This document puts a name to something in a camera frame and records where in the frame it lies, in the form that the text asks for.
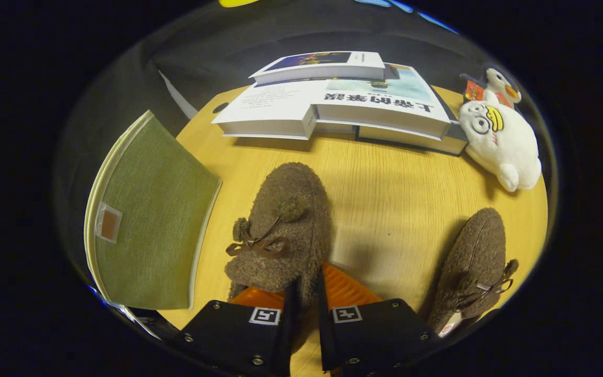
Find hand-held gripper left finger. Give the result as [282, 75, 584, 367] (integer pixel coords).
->
[176, 278, 302, 377]

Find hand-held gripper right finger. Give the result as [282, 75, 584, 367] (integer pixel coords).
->
[316, 262, 441, 377]

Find brown fuzzy shoe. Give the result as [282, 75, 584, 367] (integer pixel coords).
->
[427, 208, 519, 338]
[224, 162, 332, 354]

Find green fabric storage box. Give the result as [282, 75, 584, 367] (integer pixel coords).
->
[84, 110, 222, 311]

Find dark covered book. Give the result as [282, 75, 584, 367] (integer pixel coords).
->
[355, 84, 470, 156]

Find white plush toy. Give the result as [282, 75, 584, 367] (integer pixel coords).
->
[459, 99, 542, 192]

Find book with pale blue cover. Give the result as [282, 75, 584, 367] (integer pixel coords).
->
[312, 63, 451, 139]

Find small book with blue cover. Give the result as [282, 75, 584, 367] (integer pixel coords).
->
[249, 51, 386, 86]

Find penguin plush toy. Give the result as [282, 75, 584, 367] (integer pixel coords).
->
[461, 67, 523, 109]

